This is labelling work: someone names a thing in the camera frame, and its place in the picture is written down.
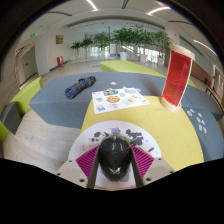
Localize grey upholstered seat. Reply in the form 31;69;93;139
0;101;22;135

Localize brown reception counter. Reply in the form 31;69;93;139
190;60;213;85

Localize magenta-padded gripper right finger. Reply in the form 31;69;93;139
130;145;176;189

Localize round white printed mouse pad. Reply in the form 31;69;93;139
68;119;163;191

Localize wooden chair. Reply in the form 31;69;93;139
204;84;224;113

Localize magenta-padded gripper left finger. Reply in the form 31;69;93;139
54;145;101;189

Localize yellow-green upholstered bench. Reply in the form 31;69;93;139
99;59;198;88
9;76;44;116

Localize folded dark blue umbrella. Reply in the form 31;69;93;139
64;75;97;100

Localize row of potted plants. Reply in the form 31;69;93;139
69;25;174;65

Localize white rectangular sticker sheet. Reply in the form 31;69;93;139
91;87;151;115

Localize golden wall plaque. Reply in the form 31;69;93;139
55;34;65;45

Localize beige door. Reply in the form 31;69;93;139
20;46;38;81

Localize ceiling strip lights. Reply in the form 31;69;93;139
85;0;219;56

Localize black computer mouse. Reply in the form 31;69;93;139
98;134;133;182

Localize red panel rope-ended column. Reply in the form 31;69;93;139
160;44;196;113

